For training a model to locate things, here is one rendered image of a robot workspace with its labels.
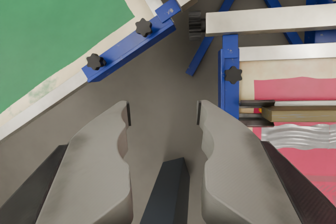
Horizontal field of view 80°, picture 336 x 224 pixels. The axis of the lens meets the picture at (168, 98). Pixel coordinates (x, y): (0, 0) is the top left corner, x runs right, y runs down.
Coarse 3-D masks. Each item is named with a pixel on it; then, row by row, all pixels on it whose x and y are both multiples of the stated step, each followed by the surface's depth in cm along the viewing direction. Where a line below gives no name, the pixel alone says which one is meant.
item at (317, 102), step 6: (276, 102) 54; (282, 102) 54; (288, 102) 54; (294, 102) 54; (300, 102) 54; (306, 102) 53; (312, 102) 53; (318, 102) 53; (324, 102) 53; (330, 102) 52
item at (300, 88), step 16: (256, 80) 58; (272, 80) 58; (288, 80) 57; (304, 80) 56; (320, 80) 56; (256, 96) 59; (272, 96) 58; (288, 96) 58; (304, 96) 57; (320, 96) 56; (256, 112) 59; (256, 128) 60; (304, 160) 59; (320, 160) 58
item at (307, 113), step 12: (264, 108) 53; (276, 108) 51; (288, 108) 50; (300, 108) 50; (312, 108) 49; (324, 108) 49; (276, 120) 49; (288, 120) 48; (300, 120) 48; (312, 120) 48; (324, 120) 47
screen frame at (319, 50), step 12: (240, 48) 54; (252, 48) 54; (264, 48) 54; (276, 48) 53; (288, 48) 53; (300, 48) 52; (312, 48) 52; (324, 48) 52; (240, 60) 55; (252, 60) 55; (264, 60) 56
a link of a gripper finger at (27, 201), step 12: (48, 156) 8; (60, 156) 8; (36, 168) 7; (48, 168) 7; (36, 180) 7; (48, 180) 7; (24, 192) 6; (36, 192) 6; (12, 204) 6; (24, 204) 6; (36, 204) 6; (0, 216) 6; (12, 216) 6; (24, 216) 6; (36, 216) 6
